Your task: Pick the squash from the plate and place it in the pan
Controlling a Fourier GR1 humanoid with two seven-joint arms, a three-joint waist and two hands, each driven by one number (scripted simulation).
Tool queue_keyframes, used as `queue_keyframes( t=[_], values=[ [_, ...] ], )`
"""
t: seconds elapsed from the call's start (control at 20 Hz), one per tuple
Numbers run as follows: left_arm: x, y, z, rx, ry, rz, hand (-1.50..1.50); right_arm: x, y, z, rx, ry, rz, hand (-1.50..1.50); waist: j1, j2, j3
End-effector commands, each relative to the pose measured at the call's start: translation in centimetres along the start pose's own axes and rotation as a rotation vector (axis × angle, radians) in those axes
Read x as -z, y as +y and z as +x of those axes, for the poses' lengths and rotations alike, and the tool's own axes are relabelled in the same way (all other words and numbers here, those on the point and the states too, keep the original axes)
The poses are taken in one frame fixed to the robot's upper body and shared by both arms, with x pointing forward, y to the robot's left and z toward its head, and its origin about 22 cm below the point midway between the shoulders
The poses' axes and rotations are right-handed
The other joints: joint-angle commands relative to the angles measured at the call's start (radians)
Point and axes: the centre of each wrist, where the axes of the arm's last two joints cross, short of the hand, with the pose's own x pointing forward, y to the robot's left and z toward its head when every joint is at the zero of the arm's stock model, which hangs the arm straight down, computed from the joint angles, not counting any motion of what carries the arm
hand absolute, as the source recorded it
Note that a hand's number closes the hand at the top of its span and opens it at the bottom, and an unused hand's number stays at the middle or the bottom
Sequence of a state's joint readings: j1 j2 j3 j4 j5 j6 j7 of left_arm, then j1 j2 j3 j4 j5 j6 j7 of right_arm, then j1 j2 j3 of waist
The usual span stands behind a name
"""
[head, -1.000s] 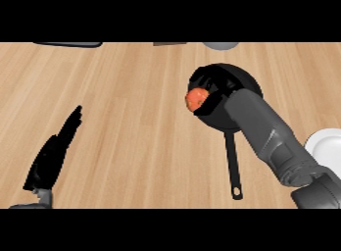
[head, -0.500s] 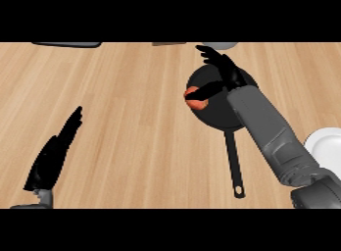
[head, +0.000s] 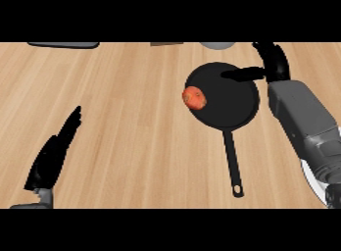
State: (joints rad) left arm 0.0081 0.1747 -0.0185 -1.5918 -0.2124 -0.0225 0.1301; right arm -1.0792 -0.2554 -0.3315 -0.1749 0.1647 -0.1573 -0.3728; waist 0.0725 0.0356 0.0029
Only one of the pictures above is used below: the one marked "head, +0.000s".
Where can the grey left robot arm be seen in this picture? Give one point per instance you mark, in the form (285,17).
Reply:
(41,199)

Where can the black frying pan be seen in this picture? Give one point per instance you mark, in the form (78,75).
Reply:
(223,98)

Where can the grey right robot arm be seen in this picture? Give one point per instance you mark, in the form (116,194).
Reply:
(313,137)

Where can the dark grey flat appliance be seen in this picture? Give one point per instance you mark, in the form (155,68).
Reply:
(65,44)

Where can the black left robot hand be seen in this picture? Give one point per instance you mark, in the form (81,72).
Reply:
(53,155)

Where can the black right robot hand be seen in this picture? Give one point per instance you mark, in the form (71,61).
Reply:
(275,65)

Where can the grey round bowl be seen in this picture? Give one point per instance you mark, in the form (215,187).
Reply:
(217,45)

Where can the brown wooden block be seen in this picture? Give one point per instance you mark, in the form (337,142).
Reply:
(165,43)

